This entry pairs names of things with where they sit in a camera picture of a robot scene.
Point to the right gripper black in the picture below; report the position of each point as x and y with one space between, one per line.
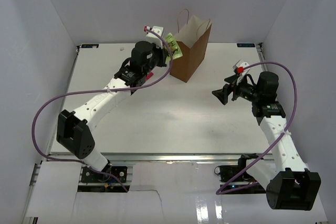
222 94

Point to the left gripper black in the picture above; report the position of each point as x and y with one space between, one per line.
163 54

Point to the light green snack packet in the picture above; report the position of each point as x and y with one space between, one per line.
174 47

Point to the brown paper bag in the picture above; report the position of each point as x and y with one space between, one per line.
192 38

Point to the red snack packet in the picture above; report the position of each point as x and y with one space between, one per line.
149 75

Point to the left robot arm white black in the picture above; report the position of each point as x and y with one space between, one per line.
74 129

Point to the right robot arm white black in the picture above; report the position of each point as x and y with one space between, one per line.
290 186

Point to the blue label right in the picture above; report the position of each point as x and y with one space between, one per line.
245 45

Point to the blue label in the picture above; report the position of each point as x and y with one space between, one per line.
89 46
245 45

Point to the blue label left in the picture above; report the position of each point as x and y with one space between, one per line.
89 46

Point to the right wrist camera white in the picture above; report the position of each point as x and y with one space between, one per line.
239 68

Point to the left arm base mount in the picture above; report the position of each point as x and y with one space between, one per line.
112 179

